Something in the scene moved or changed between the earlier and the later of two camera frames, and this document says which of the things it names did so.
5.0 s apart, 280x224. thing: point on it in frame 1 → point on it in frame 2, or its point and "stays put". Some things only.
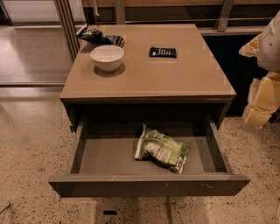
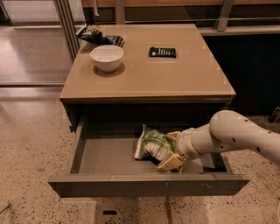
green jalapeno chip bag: (163, 149) stays put
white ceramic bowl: (108, 58) stays put
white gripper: (270, 49) → (184, 144)
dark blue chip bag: (93, 35) stays put
